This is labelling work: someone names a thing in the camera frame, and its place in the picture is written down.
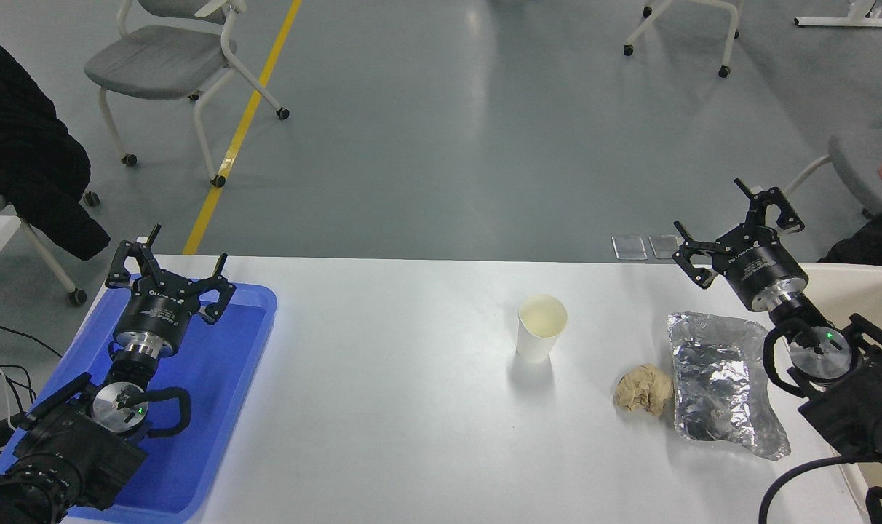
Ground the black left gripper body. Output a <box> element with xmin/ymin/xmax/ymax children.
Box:
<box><xmin>119</xmin><ymin>279</ymin><xmax>199</xmax><ymax>344</ymax></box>

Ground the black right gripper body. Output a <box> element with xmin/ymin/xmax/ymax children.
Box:
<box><xmin>719</xmin><ymin>231</ymin><xmax>809</xmax><ymax>310</ymax></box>

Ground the white paper cup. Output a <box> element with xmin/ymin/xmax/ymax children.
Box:
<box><xmin>516</xmin><ymin>294</ymin><xmax>568</xmax><ymax>363</ymax></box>

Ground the blue plastic tray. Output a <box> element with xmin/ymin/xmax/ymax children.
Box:
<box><xmin>0</xmin><ymin>273</ymin><xmax>278</xmax><ymax>523</ymax></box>

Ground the large pale bin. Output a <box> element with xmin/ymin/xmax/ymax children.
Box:
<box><xmin>803</xmin><ymin>262</ymin><xmax>882</xmax><ymax>524</ymax></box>

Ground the person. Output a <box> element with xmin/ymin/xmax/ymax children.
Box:
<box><xmin>0</xmin><ymin>7</ymin><xmax>112</xmax><ymax>261</ymax></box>
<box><xmin>819</xmin><ymin>211</ymin><xmax>882</xmax><ymax>264</ymax></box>

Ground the silver foil tray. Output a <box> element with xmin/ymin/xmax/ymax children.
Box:
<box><xmin>667</xmin><ymin>311</ymin><xmax>791</xmax><ymax>461</ymax></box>

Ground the crumpled tan paper ball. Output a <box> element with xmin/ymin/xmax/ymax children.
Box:
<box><xmin>614</xmin><ymin>363</ymin><xmax>675</xmax><ymax>417</ymax></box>

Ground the white desk base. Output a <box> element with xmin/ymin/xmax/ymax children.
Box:
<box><xmin>794</xmin><ymin>0</ymin><xmax>882</xmax><ymax>28</ymax></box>

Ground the white chair frame with castors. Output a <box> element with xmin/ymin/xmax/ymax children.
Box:
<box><xmin>623</xmin><ymin>0</ymin><xmax>744</xmax><ymax>79</ymax></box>

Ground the thin black cable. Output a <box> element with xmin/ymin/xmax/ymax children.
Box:
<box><xmin>0</xmin><ymin>320</ymin><xmax>63</xmax><ymax>359</ymax></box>

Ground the grey chair with white frame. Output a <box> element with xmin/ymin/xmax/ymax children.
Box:
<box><xmin>84</xmin><ymin>0</ymin><xmax>290</xmax><ymax>188</ymax></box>

